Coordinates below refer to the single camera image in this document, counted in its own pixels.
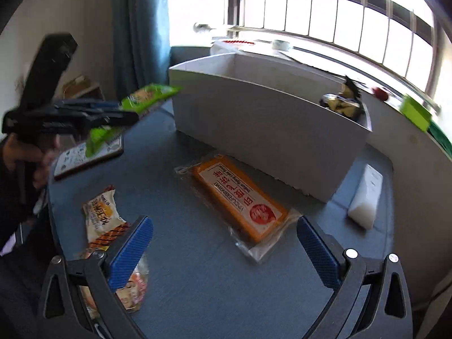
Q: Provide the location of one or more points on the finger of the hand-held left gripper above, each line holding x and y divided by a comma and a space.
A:
113, 118
91, 105

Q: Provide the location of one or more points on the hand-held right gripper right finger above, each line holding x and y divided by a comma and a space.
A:
317, 250

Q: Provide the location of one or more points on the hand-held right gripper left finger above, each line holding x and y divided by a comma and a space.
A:
130, 250

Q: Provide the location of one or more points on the green packet with food picture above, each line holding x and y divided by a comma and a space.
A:
106, 137

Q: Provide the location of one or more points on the round cake packet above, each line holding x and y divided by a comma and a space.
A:
137, 284

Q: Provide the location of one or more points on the white and orange snack packet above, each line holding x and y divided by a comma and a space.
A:
100, 215

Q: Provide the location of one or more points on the white cardboard box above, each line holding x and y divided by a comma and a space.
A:
268, 134

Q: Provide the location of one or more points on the dark foil snack packet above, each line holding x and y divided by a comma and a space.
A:
340, 103

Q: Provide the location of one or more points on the person's left hand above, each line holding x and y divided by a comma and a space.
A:
40, 171

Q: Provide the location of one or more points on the doodle print board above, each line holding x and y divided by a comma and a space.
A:
88, 157

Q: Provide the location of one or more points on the white plastic pack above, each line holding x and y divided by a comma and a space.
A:
367, 197

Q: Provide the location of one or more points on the blue curtain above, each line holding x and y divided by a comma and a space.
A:
141, 31

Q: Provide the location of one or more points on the green plastic bag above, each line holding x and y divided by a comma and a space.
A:
441, 139

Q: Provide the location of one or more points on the green round tub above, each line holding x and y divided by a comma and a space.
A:
416, 113

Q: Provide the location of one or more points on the small red round object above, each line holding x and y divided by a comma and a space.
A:
380, 93

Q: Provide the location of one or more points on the metal window guard rail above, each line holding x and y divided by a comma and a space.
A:
317, 10

